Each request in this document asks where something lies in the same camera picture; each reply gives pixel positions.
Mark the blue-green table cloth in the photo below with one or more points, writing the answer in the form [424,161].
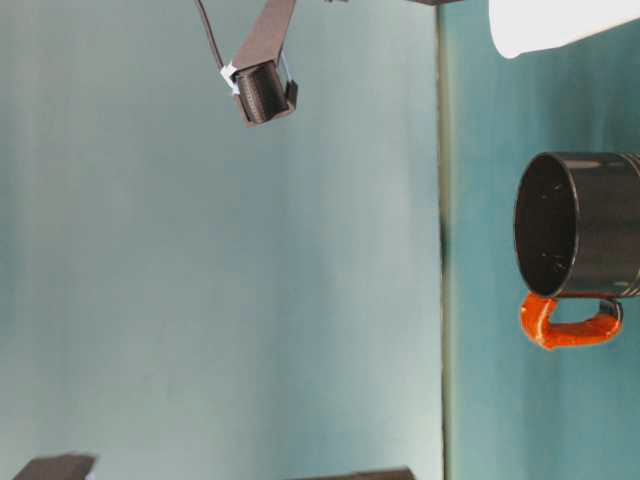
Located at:
[480,400]

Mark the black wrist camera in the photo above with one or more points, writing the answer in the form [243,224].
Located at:
[260,95]
[50,470]

